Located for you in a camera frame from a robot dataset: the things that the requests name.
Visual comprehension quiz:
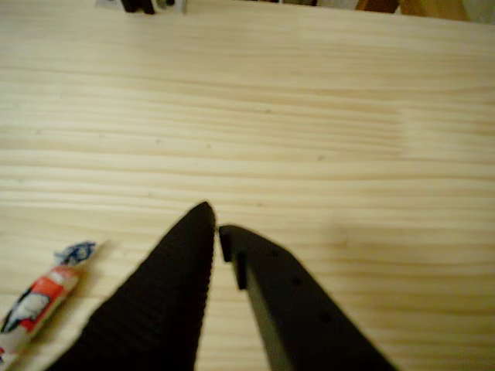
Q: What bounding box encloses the black ribbed gripper left finger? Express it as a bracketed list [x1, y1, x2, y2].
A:
[46, 199, 217, 371]

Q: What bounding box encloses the black holed gripper right finger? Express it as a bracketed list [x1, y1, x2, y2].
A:
[218, 224, 400, 371]

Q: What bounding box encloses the red white blue candy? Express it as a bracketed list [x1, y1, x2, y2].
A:
[0, 240, 97, 366]

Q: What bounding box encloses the grey black clamp base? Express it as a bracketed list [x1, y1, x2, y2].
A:
[95, 0, 187, 15]

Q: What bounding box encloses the brown wooden furniture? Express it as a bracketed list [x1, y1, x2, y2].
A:
[354, 0, 477, 22]

